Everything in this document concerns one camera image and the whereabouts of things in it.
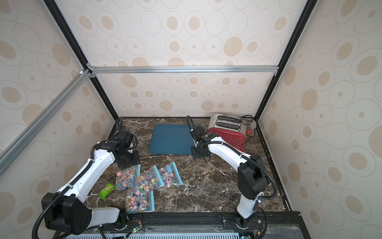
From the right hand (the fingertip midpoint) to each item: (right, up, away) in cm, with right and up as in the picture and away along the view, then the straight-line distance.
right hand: (202, 153), depth 89 cm
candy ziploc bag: (-31, -14, -3) cm, 34 cm away
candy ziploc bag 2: (-44, -14, -2) cm, 46 cm away
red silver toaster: (+17, +15, +3) cm, 23 cm away
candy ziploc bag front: (-34, -24, -10) cm, 43 cm away
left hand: (-34, -3, -8) cm, 35 cm away
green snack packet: (-54, -20, -6) cm, 58 cm away
